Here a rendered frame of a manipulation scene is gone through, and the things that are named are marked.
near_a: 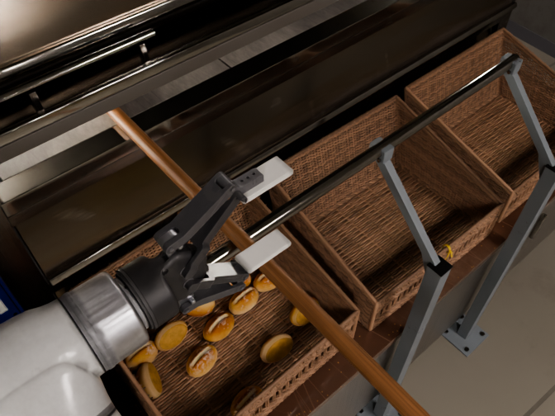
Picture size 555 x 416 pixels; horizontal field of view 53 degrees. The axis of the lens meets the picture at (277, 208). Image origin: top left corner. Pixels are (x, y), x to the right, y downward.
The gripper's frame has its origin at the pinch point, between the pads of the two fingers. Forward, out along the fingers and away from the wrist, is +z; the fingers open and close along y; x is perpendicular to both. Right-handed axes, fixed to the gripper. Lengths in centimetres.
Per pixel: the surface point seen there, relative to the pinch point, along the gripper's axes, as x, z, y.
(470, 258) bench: -3, 81, 91
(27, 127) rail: -40.6, -15.8, 6.0
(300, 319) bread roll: -19, 24, 86
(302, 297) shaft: -0.5, 5.9, 28.4
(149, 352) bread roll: -38, -12, 86
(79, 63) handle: -45.3, -3.7, 2.6
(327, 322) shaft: 5.4, 5.9, 28.5
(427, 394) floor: 9, 64, 149
